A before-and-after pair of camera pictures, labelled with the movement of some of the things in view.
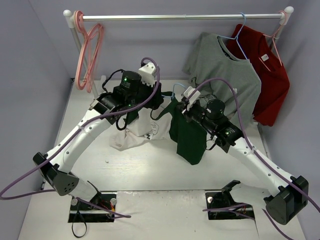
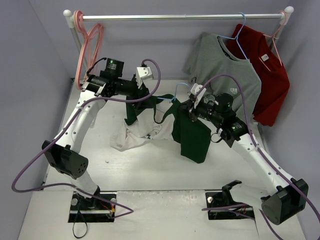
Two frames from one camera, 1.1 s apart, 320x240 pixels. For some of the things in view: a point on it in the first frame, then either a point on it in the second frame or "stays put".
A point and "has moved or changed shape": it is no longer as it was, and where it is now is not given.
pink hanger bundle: (88, 53) stays put
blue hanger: (172, 94) has moved or changed shape
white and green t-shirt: (164, 120) stays put
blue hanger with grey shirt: (236, 37) stays put
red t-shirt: (268, 67) stays put
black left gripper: (155, 97) to (144, 91)
